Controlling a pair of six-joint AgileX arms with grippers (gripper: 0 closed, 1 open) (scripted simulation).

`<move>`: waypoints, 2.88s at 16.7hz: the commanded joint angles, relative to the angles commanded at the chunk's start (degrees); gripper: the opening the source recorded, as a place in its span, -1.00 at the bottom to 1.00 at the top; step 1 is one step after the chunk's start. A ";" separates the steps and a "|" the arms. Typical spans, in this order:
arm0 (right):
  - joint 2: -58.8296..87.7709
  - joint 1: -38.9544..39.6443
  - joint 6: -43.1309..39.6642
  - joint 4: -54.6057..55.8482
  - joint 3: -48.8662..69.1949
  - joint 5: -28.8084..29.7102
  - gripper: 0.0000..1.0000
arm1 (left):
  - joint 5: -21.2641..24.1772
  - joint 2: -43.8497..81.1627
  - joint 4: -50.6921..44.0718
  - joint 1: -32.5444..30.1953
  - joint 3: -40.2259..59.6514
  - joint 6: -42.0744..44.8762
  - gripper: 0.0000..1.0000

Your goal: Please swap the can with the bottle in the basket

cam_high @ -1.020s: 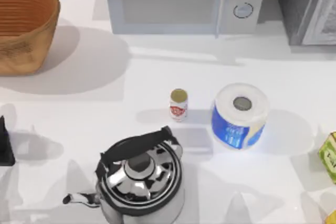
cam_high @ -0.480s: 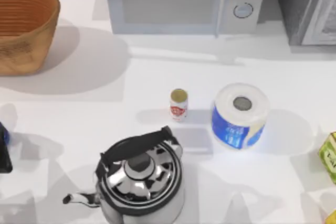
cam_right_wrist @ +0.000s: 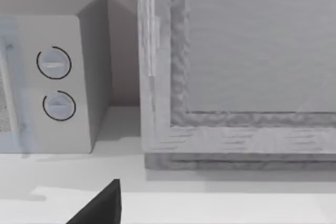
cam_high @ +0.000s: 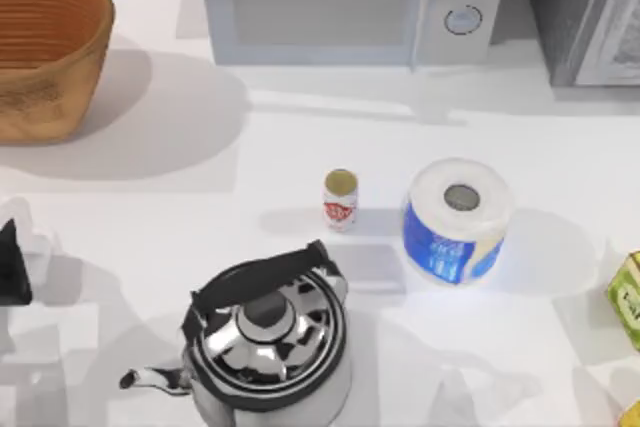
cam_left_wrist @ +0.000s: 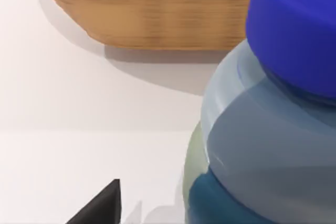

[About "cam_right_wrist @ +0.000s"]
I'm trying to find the grey wooden cabinet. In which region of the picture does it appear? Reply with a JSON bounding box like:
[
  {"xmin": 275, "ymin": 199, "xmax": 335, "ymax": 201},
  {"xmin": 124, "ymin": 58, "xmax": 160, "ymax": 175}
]
[{"xmin": 136, "ymin": 0, "xmax": 336, "ymax": 171}]

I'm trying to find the grey cabinet door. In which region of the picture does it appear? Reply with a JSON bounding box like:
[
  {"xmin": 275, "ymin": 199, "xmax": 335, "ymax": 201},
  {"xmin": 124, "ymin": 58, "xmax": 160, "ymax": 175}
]
[{"xmin": 169, "ymin": 0, "xmax": 336, "ymax": 128}]

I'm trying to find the pale microwave door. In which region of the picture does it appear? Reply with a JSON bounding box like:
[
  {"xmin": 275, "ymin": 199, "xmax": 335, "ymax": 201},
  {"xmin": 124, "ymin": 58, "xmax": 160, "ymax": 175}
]
[{"xmin": 0, "ymin": 17, "xmax": 36, "ymax": 154}]

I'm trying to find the pale round microwave knob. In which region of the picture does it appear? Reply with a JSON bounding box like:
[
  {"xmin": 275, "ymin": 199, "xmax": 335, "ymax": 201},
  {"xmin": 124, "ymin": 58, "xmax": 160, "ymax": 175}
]
[
  {"xmin": 36, "ymin": 46, "xmax": 72, "ymax": 80},
  {"xmin": 42, "ymin": 90, "xmax": 77, "ymax": 122}
]

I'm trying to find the pale microwave oven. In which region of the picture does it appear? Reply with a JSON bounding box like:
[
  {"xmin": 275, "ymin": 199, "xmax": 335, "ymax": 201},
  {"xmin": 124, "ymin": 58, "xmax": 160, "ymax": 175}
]
[{"xmin": 0, "ymin": 0, "xmax": 113, "ymax": 154}]

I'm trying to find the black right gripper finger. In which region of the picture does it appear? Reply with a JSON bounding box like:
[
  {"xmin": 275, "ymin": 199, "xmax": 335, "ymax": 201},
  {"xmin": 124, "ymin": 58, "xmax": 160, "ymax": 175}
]
[{"xmin": 65, "ymin": 178, "xmax": 122, "ymax": 224}]

